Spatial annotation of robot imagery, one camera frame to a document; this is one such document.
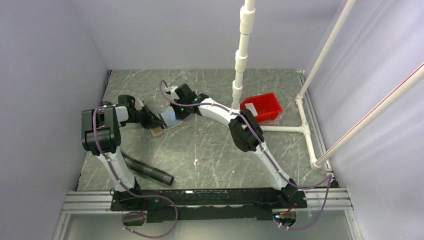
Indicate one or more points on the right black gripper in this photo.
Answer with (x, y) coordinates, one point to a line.
(180, 116)

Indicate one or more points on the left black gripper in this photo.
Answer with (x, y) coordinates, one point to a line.
(151, 120)

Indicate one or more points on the gold credit card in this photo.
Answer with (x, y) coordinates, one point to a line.
(157, 130)

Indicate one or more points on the white striped credit card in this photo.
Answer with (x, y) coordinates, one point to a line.
(167, 119)

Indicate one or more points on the white credit card stack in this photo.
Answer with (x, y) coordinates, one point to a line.
(251, 108)

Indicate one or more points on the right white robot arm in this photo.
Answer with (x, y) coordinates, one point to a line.
(246, 133)

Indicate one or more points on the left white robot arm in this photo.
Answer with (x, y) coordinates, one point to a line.
(101, 136)

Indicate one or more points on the red plastic bin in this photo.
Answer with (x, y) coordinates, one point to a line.
(267, 106)

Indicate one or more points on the white diagonal pole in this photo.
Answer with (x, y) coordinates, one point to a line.
(347, 7)

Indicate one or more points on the white pole with red stripe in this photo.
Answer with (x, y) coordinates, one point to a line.
(407, 84)

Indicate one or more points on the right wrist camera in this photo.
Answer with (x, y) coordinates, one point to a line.
(171, 91)

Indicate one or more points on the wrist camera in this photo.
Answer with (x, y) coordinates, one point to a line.
(139, 104)
(171, 91)

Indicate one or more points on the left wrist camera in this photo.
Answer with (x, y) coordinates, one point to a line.
(139, 104)

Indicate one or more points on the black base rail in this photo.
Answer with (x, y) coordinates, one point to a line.
(206, 204)

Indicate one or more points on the white PVC pipe frame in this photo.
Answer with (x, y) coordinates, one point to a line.
(280, 36)

